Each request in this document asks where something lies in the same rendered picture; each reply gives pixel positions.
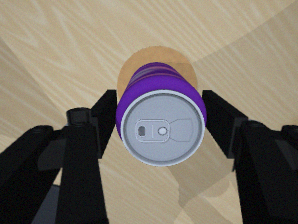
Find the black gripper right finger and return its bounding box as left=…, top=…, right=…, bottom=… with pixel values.
left=202, top=90, right=298, bottom=224

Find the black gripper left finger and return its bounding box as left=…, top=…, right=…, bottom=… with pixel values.
left=0, top=90, right=117, bottom=224

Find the purple drink can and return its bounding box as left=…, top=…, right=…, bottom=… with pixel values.
left=115, top=62, right=207, bottom=167

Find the dark grey square coaster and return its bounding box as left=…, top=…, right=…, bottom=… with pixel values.
left=31, top=184, right=60, bottom=224

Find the tan round coaster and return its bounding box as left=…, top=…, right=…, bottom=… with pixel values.
left=117, top=46, right=197, bottom=100

